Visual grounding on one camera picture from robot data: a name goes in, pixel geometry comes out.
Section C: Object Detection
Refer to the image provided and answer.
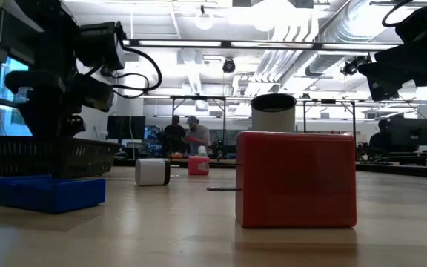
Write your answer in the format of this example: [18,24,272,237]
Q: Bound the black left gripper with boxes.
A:
[4,36,87,139]

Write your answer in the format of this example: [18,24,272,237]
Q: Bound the blue calculator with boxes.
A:
[0,175,107,215]

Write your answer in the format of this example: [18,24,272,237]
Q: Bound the white charger with dark end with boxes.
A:
[134,157,180,187]

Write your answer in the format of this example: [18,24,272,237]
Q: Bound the pink cube charger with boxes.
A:
[187,155,211,177]

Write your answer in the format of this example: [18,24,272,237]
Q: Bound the red rectangular charger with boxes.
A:
[206,131,358,229]

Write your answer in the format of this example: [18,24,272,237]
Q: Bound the black plastic slotted basket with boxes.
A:
[0,136,121,179]

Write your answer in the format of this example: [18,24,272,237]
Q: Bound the black ceiling spotlight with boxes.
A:
[340,55,372,77]

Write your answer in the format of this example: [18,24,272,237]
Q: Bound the large window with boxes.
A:
[0,55,33,139]

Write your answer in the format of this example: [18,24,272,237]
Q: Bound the black computer monitor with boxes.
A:
[388,116,427,148]
[106,115,147,142]

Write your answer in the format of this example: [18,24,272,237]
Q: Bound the person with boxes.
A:
[368,117,392,153]
[185,115,211,156]
[160,114,188,156]

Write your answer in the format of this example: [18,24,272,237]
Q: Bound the white cylinder with black rim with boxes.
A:
[250,93,297,134]

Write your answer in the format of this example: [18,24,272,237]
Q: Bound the round white pendant lamp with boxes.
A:
[193,4,215,31]

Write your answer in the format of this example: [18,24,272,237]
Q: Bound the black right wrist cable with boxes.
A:
[381,0,417,29]

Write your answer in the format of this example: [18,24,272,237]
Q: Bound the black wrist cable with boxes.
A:
[381,0,417,29]
[100,21,163,99]

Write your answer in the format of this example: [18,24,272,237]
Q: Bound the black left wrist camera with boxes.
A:
[72,73,115,113]

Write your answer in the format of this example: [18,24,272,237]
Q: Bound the silver ventilation duct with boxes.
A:
[304,0,388,78]

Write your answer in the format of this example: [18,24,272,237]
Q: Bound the black background rig frame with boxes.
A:
[169,95,228,148]
[301,98,357,144]

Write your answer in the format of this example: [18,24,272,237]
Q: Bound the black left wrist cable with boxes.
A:
[100,21,163,99]

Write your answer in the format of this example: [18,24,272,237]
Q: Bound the black round ceiling camera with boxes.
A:
[222,58,237,75]

